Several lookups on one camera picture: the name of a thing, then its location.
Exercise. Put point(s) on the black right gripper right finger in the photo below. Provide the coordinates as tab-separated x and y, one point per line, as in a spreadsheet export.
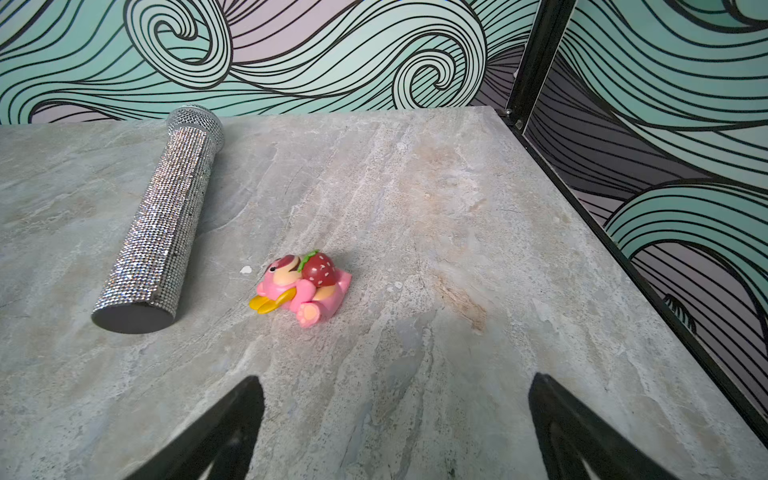
576	443

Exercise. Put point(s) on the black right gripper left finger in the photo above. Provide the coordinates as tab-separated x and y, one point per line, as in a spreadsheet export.
218	445

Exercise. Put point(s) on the pink strawberry bear toy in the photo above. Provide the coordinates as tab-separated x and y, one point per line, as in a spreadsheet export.
310	286

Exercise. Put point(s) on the rhinestone silver microphone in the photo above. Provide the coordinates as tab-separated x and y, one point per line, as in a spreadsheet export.
144	287

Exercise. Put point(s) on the black corner frame post right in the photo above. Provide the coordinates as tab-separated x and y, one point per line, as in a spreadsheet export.
551	20

